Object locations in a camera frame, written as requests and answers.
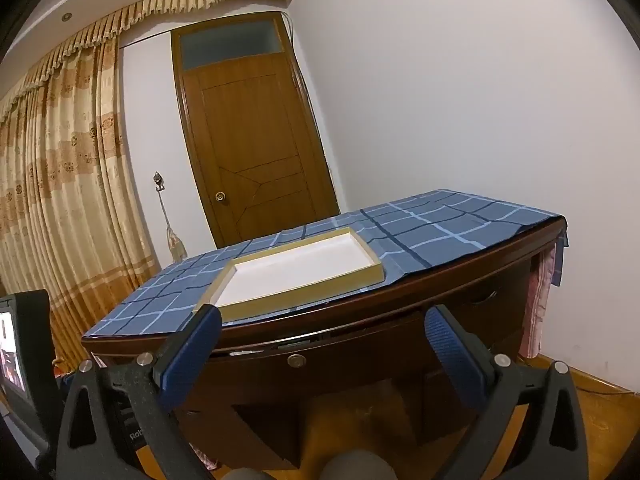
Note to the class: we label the dark wooden desk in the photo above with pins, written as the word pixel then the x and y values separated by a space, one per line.
pixel 260 335

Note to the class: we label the person's leg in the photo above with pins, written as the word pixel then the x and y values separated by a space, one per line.
pixel 357 467
pixel 245 475

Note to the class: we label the shallow cardboard tray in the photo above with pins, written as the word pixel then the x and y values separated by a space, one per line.
pixel 290 270

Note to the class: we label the wooden desk side drawer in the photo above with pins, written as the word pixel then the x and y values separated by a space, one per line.
pixel 505 300

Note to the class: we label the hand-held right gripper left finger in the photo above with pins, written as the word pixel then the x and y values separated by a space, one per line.
pixel 192 355

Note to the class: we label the person's left leg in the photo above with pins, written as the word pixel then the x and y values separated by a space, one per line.
pixel 245 475

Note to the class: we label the blue plaid tablecloth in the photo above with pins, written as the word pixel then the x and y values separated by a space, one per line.
pixel 450 230

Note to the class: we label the brown wooden door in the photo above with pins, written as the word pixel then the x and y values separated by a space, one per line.
pixel 250 135

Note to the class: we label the beige curtain tassel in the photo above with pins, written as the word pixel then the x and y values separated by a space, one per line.
pixel 172 240

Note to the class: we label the beige floral curtain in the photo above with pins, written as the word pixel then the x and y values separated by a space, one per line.
pixel 65 185

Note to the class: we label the round metal drawer knob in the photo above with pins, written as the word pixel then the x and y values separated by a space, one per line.
pixel 296 360

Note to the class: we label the person's right leg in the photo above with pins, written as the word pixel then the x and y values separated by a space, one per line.
pixel 357 467

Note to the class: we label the frosted transom window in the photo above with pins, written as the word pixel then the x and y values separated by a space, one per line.
pixel 230 42

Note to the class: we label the metal wall hook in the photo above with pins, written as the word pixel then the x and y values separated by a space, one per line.
pixel 158 180

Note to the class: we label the fringed curtain valance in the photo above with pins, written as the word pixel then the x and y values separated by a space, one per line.
pixel 150 5

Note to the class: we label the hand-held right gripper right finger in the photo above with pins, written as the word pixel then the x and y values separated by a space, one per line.
pixel 450 355

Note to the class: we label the brass door knob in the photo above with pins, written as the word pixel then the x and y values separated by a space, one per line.
pixel 220 196

